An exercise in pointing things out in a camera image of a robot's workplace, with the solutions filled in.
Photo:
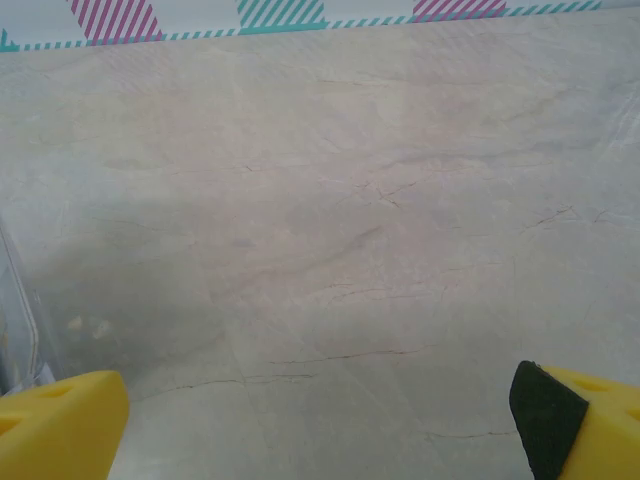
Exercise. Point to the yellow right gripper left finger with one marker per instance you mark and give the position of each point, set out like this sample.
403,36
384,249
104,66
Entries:
60,430

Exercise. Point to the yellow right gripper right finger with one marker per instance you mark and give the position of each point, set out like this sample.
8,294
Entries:
600,435

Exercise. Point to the clear acrylic card box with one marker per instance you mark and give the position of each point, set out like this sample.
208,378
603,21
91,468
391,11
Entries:
20,325

